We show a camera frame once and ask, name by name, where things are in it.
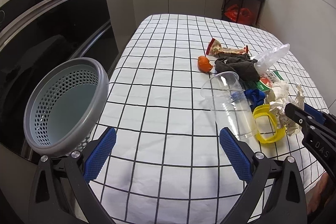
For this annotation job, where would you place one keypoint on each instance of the clear plastic cup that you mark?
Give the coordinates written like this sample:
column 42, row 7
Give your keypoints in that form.
column 229, row 105

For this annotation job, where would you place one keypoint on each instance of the orange peel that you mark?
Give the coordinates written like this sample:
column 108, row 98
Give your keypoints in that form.
column 204, row 64

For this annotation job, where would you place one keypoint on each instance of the white black checkered tablecloth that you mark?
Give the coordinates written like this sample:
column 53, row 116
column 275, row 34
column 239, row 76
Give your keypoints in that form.
column 167, row 165

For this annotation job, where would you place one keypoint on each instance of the blue rubber glove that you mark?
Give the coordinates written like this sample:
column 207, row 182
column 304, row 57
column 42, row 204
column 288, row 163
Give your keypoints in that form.
column 255, row 97

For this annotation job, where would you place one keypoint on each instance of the right hand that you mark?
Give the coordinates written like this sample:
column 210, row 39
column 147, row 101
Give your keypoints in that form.
column 319, row 189

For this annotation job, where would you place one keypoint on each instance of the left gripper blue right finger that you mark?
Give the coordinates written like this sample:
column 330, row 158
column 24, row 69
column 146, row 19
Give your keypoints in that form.
column 238, row 154

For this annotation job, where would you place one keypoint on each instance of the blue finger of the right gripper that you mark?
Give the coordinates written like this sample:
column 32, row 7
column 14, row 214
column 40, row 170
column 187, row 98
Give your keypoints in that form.
column 297, row 115
column 317, row 115

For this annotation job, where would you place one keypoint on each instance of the white green milk carton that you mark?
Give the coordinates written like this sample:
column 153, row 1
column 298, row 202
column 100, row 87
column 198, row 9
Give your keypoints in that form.
column 268, row 79

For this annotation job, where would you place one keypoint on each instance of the red snack wrapper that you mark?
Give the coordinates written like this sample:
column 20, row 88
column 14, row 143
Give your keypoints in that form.
column 215, row 48

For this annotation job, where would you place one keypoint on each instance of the black built-in oven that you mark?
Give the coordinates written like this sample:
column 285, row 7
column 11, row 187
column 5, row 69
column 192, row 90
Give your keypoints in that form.
column 38, row 35

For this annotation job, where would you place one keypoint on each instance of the grey perforated trash basket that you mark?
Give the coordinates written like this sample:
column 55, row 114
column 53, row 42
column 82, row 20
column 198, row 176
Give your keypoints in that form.
column 65, row 106

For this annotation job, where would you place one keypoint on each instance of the dark grey rag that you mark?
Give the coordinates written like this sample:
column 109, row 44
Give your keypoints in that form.
column 244, row 68

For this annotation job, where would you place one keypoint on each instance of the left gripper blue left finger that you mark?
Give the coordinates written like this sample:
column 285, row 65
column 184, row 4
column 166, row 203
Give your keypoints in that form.
column 97, row 152

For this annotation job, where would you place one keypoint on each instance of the white paper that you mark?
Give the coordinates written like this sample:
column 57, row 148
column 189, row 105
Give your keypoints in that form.
column 278, row 97

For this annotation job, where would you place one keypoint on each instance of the clear plastic bag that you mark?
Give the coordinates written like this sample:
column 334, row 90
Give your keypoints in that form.
column 267, row 58

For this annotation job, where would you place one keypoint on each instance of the red plastic bag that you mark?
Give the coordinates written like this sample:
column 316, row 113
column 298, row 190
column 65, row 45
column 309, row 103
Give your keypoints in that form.
column 239, row 15

